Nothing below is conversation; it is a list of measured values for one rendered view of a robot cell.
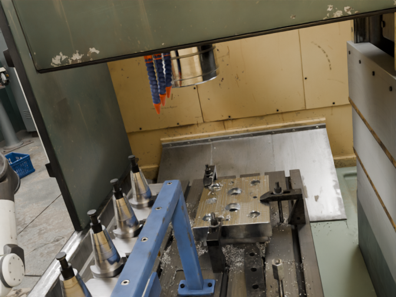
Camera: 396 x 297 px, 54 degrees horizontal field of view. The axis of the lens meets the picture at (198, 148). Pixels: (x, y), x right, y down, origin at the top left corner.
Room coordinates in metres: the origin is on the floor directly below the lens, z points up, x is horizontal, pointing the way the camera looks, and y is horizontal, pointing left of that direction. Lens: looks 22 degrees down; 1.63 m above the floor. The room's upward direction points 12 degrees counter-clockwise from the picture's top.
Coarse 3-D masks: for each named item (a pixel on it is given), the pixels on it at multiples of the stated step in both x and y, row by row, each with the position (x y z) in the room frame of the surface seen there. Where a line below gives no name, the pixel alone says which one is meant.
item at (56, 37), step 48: (48, 0) 0.70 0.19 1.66; (96, 0) 0.68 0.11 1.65; (144, 0) 0.66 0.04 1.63; (192, 0) 0.65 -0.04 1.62; (240, 0) 0.63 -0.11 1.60; (288, 0) 0.61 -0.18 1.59; (336, 0) 0.60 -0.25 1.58; (384, 0) 0.58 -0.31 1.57; (48, 48) 0.71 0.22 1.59; (96, 48) 0.69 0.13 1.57; (144, 48) 0.67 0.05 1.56
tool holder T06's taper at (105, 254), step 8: (96, 232) 0.57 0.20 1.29; (104, 232) 0.57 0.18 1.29; (96, 240) 0.56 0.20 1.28; (104, 240) 0.56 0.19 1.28; (96, 248) 0.56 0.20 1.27; (104, 248) 0.56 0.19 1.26; (112, 248) 0.57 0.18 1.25; (96, 256) 0.56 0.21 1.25; (104, 256) 0.56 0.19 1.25; (112, 256) 0.56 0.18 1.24; (96, 264) 0.56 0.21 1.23; (104, 264) 0.55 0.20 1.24; (112, 264) 0.56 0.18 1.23
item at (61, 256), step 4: (60, 252) 0.47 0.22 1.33; (64, 252) 0.47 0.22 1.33; (56, 256) 0.47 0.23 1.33; (60, 256) 0.46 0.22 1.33; (64, 256) 0.46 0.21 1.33; (60, 260) 0.46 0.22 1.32; (64, 260) 0.46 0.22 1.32; (60, 264) 0.46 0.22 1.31; (64, 264) 0.46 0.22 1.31; (68, 264) 0.47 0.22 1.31; (60, 268) 0.47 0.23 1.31; (64, 268) 0.46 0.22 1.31; (68, 268) 0.46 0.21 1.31; (64, 272) 0.46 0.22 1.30; (68, 272) 0.46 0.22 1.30; (72, 272) 0.47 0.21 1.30; (64, 276) 0.46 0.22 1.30; (68, 276) 0.46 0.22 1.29
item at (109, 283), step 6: (90, 282) 0.54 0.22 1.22; (96, 282) 0.54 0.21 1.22; (102, 282) 0.53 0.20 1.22; (108, 282) 0.53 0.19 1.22; (114, 282) 0.53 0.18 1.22; (90, 288) 0.52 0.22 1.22; (96, 288) 0.52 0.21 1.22; (102, 288) 0.52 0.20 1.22; (108, 288) 0.51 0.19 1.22; (96, 294) 0.51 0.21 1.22; (102, 294) 0.50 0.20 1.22; (108, 294) 0.50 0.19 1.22
